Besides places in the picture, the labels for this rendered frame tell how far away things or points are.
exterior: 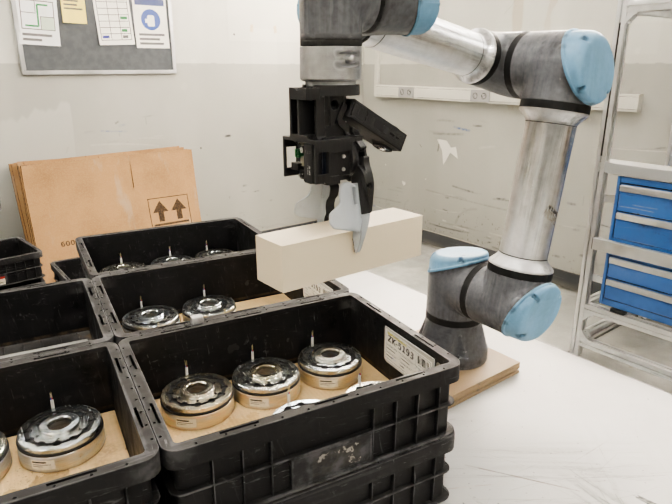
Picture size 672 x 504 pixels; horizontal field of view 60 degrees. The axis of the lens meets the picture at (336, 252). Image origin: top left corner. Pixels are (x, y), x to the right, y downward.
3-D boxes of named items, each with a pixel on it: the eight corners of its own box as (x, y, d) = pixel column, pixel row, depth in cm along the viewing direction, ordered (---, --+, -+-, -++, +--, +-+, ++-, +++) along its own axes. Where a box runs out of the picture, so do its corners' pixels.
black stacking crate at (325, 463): (352, 352, 106) (352, 294, 102) (458, 439, 81) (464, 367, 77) (126, 411, 88) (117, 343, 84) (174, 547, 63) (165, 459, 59)
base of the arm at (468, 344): (443, 330, 133) (446, 290, 130) (501, 353, 123) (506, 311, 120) (400, 350, 123) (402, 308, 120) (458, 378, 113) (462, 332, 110)
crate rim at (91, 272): (238, 225, 153) (238, 216, 152) (284, 256, 128) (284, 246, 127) (75, 246, 135) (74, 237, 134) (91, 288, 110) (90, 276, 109)
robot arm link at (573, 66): (492, 316, 118) (550, 37, 106) (557, 344, 107) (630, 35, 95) (453, 322, 111) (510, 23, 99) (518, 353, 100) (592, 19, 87)
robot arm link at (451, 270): (452, 294, 128) (457, 235, 124) (501, 315, 118) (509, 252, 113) (412, 307, 121) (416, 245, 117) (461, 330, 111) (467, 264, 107)
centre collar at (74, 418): (76, 411, 79) (75, 407, 78) (84, 429, 75) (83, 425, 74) (36, 423, 76) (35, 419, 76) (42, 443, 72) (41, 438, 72)
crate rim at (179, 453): (353, 303, 103) (353, 290, 102) (465, 379, 78) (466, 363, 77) (117, 354, 85) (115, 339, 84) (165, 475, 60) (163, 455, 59)
